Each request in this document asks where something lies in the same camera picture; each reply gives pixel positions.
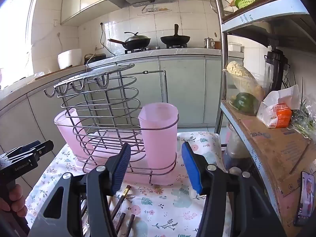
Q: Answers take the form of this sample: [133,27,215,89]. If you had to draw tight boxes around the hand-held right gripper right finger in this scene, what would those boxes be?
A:
[181,141,288,237]

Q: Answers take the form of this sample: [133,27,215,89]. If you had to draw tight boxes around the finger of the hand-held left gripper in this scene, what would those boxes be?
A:
[33,140,54,158]
[4,140,41,156]

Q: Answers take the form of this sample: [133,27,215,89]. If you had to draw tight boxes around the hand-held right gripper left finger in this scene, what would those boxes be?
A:
[27,143,132,237]

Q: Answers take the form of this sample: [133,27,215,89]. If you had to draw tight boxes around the pink plastic utensil cup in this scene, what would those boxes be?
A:
[54,108,95,160]
[138,103,179,169]

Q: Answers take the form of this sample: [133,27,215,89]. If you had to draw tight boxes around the metal wire utensil rack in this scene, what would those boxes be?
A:
[44,64,179,185]

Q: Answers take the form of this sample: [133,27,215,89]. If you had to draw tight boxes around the dark chopstick with gold tip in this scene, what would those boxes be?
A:
[110,185,131,221]

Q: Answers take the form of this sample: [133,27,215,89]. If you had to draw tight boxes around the dark wooden chopstick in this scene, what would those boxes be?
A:
[116,212,127,234]
[124,214,136,237]

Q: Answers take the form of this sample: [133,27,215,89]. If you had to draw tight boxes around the person's left hand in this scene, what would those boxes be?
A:
[0,183,28,218]

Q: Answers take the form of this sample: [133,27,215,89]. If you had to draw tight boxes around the pink plastic drip tray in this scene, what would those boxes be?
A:
[74,132,178,186]

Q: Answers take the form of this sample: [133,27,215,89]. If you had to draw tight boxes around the floral printed tablecloth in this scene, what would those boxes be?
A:
[25,131,233,237]

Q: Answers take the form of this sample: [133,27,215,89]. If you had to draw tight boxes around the clear plastic bottle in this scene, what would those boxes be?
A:
[223,123,253,172]

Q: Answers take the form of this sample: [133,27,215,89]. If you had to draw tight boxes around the grey kitchen counter cabinets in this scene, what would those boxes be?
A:
[0,48,224,163]

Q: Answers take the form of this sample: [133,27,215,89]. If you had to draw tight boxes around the green bell pepper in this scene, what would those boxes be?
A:
[233,92,260,112]

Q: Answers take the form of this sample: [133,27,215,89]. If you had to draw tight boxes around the brown cardboard sheet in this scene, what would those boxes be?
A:
[229,111,316,197]

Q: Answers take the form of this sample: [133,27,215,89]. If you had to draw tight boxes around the white rice cooker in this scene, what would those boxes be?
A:
[57,49,83,70]

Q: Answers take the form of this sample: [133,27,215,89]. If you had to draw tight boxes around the black countertop appliance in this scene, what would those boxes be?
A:
[84,53,107,65]

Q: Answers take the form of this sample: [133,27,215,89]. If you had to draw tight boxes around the white bag with orange packet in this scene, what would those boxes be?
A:
[257,84,301,129]

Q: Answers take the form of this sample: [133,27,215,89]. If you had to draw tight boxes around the window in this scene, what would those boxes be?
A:
[0,0,40,86]

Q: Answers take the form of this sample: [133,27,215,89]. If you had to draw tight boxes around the smartphone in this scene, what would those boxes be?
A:
[294,171,313,227]

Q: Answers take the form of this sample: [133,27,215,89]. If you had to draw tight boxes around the gas stove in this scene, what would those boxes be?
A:
[124,44,188,54]

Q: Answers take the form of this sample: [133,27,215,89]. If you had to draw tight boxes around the metal storage shelf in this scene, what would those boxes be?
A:
[210,0,316,237]

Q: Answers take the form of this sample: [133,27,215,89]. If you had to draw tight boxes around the green onions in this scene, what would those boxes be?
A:
[281,74,316,140]

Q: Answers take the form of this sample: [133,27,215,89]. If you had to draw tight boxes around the black wok with lid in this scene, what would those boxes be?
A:
[108,32,151,51]

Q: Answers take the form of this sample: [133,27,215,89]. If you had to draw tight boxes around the white storage box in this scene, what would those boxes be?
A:
[228,42,245,53]

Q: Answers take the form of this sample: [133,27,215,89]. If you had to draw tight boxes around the black blender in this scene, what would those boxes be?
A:
[264,48,290,92]

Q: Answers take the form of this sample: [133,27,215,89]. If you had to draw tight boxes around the metal fan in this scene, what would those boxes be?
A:
[210,0,234,16]

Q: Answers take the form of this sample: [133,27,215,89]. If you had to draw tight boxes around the green plastic basket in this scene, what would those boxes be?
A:
[234,0,264,9]

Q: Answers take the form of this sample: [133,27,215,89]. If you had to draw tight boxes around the black power cable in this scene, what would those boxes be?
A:
[85,22,116,66]

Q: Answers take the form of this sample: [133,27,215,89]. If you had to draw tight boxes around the white wall cabinets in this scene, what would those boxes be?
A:
[60,0,119,25]

